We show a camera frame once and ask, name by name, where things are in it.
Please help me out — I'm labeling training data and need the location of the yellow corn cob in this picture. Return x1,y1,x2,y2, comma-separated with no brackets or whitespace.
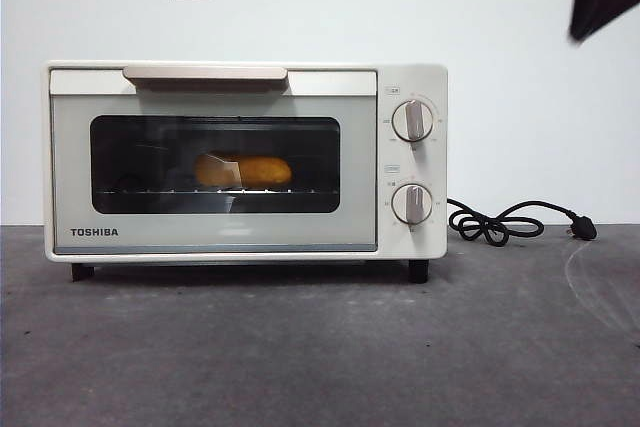
193,152,293,187

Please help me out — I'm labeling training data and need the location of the glass oven door with handle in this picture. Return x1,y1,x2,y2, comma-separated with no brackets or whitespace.
49,65,379,253

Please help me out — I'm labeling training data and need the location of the beige round oven knob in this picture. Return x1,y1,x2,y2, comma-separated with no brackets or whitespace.
391,100,435,143
391,183,434,226

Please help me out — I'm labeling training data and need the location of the white Toshiba toaster oven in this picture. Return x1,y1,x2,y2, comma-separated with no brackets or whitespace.
42,60,449,283

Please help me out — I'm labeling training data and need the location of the black power cable with plug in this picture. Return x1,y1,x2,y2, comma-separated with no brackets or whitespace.
446,198,599,247

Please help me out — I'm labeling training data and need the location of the metal wire oven rack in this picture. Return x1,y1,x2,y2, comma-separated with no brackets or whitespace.
93,188,341,197

